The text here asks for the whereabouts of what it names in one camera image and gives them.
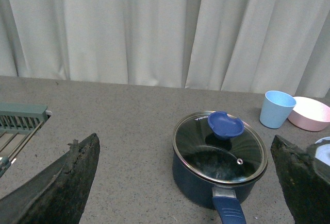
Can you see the light blue cup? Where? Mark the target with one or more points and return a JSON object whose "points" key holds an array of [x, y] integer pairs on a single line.
{"points": [[276, 107]]}

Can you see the light blue plate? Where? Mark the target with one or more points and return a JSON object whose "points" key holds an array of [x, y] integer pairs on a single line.
{"points": [[322, 151]]}

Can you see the glass lid with blue knob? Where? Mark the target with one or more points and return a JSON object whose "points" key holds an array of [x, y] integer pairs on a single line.
{"points": [[220, 148]]}

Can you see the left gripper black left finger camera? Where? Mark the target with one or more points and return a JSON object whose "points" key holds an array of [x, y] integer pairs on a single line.
{"points": [[59, 193]]}

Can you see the pink bowl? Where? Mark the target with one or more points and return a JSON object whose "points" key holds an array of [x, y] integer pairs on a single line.
{"points": [[309, 114]]}

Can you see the dark blue saucepan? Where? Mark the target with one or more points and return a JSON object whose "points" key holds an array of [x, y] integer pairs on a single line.
{"points": [[226, 199]]}

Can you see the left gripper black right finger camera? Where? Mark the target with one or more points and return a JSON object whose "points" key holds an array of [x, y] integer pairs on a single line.
{"points": [[304, 181]]}

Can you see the green dish rack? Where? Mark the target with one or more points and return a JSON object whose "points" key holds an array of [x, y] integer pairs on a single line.
{"points": [[19, 123]]}

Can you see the white curtain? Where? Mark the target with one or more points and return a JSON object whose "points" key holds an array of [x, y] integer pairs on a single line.
{"points": [[228, 45]]}

